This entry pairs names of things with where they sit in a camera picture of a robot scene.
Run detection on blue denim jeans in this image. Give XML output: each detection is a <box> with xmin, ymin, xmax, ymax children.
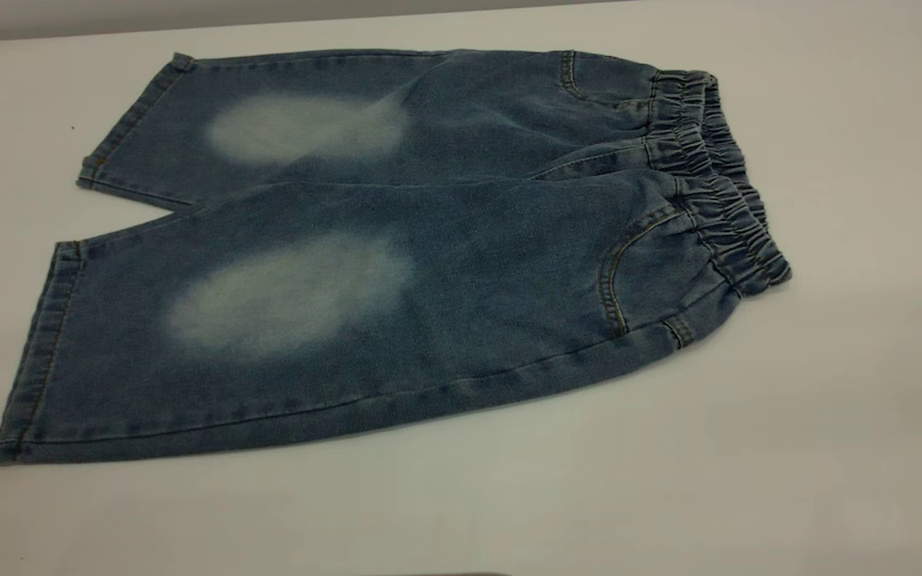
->
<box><xmin>0</xmin><ymin>48</ymin><xmax>792</xmax><ymax>466</ymax></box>

